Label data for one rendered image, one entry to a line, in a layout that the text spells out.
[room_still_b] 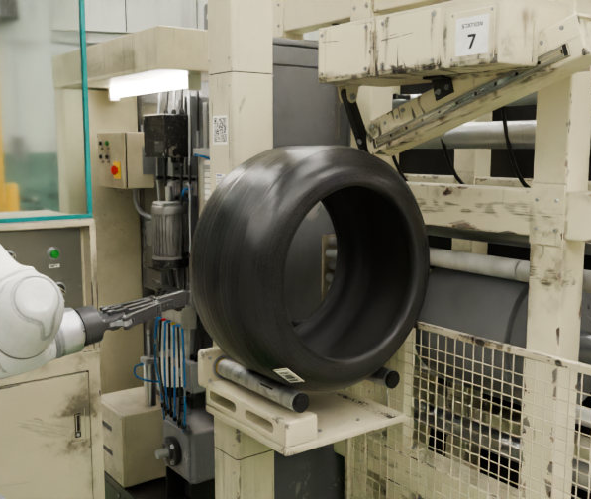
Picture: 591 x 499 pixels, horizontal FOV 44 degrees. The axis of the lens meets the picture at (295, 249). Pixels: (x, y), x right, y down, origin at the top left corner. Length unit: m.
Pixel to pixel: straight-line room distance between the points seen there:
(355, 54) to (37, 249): 0.99
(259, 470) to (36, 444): 0.61
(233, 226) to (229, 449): 0.76
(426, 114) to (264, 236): 0.61
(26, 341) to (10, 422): 0.87
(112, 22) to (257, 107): 9.15
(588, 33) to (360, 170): 0.55
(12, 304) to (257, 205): 0.57
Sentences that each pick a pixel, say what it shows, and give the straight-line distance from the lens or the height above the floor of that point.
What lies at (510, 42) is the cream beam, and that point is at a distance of 1.67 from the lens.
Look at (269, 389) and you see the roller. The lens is 1.74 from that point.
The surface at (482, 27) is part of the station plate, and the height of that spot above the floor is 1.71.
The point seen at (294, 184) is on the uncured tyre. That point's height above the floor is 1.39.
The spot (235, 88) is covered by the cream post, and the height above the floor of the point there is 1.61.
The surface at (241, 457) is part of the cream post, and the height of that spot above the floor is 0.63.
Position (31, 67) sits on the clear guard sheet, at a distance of 2.09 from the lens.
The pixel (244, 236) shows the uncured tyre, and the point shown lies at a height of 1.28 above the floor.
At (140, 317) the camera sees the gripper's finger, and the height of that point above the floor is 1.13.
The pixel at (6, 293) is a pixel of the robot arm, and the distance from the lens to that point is 1.26.
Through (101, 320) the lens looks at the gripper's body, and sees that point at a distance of 1.48.
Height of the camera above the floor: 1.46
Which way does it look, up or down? 8 degrees down
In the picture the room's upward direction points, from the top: straight up
